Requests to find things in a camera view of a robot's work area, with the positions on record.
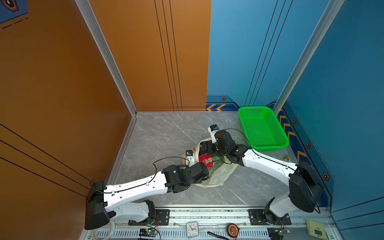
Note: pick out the orange black tape measure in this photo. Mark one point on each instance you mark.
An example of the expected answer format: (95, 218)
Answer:
(233, 230)

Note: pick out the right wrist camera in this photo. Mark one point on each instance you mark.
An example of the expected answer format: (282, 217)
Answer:
(213, 129)

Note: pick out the aluminium corner post right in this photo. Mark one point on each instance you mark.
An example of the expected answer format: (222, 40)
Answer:
(319, 32)

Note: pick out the aluminium front rail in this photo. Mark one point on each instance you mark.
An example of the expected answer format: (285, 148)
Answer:
(213, 221)

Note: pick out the left green circuit board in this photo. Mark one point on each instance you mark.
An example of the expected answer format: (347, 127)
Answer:
(148, 234)

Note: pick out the red dragon fruit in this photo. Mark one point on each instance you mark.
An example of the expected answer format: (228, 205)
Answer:
(209, 160)

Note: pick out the aluminium corner post left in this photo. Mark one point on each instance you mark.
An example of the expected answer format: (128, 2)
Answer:
(101, 42)

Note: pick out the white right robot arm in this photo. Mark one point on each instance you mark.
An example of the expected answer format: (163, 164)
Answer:
(304, 184)

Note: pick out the right green circuit board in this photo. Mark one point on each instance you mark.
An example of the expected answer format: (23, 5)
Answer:
(277, 234)

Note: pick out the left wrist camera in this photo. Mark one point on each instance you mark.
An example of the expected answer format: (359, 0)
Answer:
(190, 158)

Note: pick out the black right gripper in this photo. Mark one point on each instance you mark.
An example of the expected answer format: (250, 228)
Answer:
(209, 144)

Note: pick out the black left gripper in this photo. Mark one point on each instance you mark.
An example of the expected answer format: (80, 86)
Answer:
(201, 181)

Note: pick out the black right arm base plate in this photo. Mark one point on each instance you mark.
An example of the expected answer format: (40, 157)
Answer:
(259, 217)

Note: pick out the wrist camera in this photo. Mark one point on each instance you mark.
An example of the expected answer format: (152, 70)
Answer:
(190, 158)
(213, 129)

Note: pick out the small white clock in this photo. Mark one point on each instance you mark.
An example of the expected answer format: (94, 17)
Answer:
(192, 229)

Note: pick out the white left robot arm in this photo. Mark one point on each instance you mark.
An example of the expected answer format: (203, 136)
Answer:
(129, 201)

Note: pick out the aluminium corner post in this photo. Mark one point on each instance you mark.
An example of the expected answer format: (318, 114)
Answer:
(101, 42)
(319, 32)

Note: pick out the green plastic basket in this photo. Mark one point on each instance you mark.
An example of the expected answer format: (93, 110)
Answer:
(262, 128)

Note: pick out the green wall switch box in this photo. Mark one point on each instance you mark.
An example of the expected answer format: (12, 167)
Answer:
(316, 230)

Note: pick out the green circuit board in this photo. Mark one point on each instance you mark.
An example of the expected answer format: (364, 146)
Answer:
(148, 234)
(277, 234)

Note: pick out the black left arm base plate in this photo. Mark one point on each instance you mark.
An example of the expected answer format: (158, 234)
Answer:
(162, 219)

